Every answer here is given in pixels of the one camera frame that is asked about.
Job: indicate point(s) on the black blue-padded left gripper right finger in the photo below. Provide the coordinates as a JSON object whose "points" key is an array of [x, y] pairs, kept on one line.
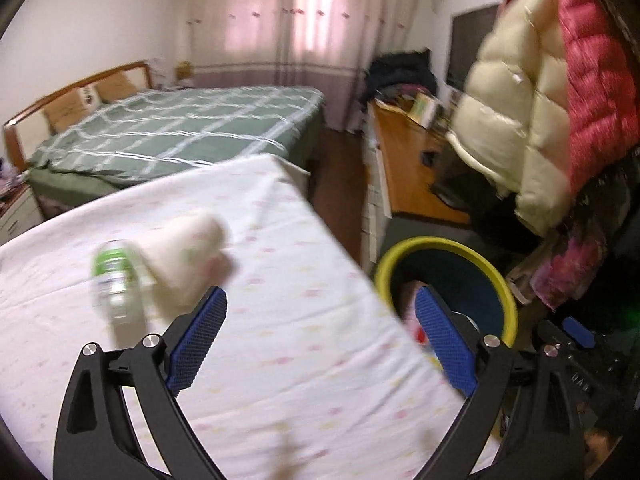
{"points": [[519, 419]]}

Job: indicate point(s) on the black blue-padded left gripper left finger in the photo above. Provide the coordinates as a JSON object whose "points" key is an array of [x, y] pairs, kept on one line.
{"points": [[95, 438]]}

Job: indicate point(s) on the yellow-rimmed trash bin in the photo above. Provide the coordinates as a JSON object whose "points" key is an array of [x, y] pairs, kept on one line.
{"points": [[466, 280]]}

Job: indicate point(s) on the small green-label clear bottle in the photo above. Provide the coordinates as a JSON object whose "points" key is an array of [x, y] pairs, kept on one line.
{"points": [[116, 283]]}

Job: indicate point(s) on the white floral tablecloth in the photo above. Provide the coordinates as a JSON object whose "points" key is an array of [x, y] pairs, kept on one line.
{"points": [[310, 377]]}

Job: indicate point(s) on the white bedside nightstand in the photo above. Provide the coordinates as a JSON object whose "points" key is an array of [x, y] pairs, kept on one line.
{"points": [[20, 212]]}

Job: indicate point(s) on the wooden desk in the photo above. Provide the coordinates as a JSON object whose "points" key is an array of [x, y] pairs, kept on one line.
{"points": [[399, 202]]}

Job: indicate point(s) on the cream puffer jacket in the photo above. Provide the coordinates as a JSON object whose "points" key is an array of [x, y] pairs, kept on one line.
{"points": [[511, 123]]}

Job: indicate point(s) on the green plaid bed quilt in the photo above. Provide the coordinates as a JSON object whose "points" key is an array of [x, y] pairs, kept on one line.
{"points": [[157, 133]]}

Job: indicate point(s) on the wooden bed headboard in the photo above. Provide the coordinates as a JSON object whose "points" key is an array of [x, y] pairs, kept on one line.
{"points": [[23, 133]]}

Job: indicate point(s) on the left brown pillow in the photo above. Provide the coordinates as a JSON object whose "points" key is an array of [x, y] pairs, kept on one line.
{"points": [[66, 110]]}

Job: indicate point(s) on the brown pillow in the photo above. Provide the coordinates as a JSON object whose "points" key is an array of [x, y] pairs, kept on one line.
{"points": [[66, 110], [115, 87]]}

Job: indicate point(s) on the dark clothes pile by curtain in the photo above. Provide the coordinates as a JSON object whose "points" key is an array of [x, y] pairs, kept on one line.
{"points": [[411, 67]]}

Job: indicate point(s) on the right brown pillow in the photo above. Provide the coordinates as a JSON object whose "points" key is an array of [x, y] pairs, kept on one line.
{"points": [[115, 87]]}

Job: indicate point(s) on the black television screen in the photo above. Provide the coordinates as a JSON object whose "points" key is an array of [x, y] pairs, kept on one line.
{"points": [[468, 30]]}

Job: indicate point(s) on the yellow tissue box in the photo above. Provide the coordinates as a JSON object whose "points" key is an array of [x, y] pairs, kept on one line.
{"points": [[184, 70]]}

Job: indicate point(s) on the pink white curtains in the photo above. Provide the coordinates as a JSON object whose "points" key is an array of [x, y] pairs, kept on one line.
{"points": [[323, 44]]}

